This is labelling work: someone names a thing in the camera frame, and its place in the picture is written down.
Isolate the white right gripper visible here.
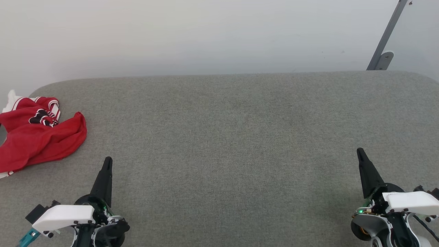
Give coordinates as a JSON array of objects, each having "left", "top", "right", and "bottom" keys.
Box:
[{"left": 357, "top": 148, "right": 439, "bottom": 216}]

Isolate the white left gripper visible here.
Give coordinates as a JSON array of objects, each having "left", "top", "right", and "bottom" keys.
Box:
[{"left": 33, "top": 157, "right": 115, "bottom": 238}]

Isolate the red and white basketball jersey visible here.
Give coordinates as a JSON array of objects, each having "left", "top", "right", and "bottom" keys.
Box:
[{"left": 0, "top": 90, "right": 87, "bottom": 179}]

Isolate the glass partition panel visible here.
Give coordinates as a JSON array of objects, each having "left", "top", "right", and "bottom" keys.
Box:
[{"left": 376, "top": 0, "right": 439, "bottom": 83}]

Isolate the braided black cable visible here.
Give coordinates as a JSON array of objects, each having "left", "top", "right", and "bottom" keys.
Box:
[{"left": 412, "top": 213, "right": 439, "bottom": 242}]

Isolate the grey metal frame bracket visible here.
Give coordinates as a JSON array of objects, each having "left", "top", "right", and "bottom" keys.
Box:
[{"left": 375, "top": 51, "right": 394, "bottom": 71}]

